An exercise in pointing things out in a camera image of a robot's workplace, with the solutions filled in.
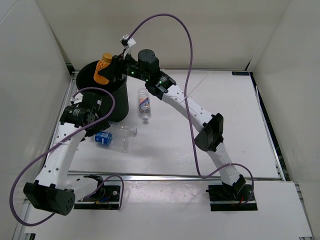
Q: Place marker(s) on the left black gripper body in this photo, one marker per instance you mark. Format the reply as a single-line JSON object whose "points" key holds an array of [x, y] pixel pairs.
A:
{"points": [[98, 113]]}

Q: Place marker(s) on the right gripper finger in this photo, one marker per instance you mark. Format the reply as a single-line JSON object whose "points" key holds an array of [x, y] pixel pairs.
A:
{"points": [[106, 70], [115, 78]]}

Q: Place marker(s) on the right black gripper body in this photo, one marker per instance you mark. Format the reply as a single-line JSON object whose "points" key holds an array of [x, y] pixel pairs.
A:
{"points": [[128, 67]]}

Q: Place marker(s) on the orange plastic bottle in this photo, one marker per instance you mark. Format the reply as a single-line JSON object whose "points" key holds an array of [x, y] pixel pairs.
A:
{"points": [[106, 57]]}

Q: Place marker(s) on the white label clear bottle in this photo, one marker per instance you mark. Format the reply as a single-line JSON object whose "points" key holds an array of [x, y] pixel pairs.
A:
{"points": [[144, 106]]}

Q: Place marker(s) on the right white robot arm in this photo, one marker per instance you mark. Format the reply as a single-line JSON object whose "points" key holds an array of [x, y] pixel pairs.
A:
{"points": [[209, 126]]}

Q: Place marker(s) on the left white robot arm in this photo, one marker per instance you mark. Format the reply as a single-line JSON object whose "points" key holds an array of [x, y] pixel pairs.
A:
{"points": [[51, 191]]}

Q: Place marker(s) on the black plastic bin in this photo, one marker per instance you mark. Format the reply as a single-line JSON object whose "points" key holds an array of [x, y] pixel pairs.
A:
{"points": [[118, 89]]}

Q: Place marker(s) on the blue label clear bottle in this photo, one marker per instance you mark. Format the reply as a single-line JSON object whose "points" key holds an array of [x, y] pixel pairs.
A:
{"points": [[111, 141]]}

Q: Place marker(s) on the clear unlabelled plastic bottle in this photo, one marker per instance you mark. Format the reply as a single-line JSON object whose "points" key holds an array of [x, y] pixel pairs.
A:
{"points": [[117, 128]]}

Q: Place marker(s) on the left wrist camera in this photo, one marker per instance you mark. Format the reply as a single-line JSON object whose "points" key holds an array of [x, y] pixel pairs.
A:
{"points": [[76, 100]]}

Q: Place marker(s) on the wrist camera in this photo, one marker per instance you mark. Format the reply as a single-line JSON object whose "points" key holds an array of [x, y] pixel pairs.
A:
{"points": [[76, 100], [127, 42]]}

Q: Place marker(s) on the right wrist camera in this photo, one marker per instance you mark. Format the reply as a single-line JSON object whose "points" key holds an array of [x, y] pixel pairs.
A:
{"points": [[127, 42]]}

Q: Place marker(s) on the aluminium frame rail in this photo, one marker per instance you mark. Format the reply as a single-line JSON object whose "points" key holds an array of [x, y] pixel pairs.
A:
{"points": [[144, 177]]}

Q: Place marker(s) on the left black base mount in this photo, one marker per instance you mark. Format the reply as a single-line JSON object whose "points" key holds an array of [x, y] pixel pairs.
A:
{"points": [[105, 197]]}

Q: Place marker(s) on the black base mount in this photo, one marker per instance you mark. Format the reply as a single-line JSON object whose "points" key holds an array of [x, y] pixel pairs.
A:
{"points": [[221, 201], [105, 197]]}

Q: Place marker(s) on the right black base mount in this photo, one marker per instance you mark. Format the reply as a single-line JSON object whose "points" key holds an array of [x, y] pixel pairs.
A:
{"points": [[221, 201]]}

